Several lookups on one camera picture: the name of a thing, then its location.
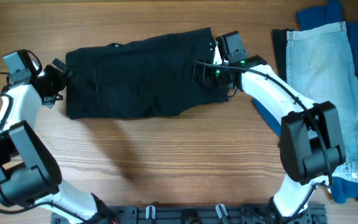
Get black shorts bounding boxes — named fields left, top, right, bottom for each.
left=65, top=28, right=229, bottom=119

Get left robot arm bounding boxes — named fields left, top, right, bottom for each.
left=0, top=49, right=119, bottom=223

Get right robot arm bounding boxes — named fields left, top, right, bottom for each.
left=194, top=31, right=346, bottom=223

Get black garment under pile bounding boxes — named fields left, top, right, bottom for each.
left=272, top=29, right=293, bottom=81

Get light blue denim shorts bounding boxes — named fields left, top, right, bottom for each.
left=286, top=22, right=358, bottom=182

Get blue garment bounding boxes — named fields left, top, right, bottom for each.
left=252, top=0, right=358, bottom=204

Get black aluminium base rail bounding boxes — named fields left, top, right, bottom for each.
left=50, top=203, right=328, bottom=224

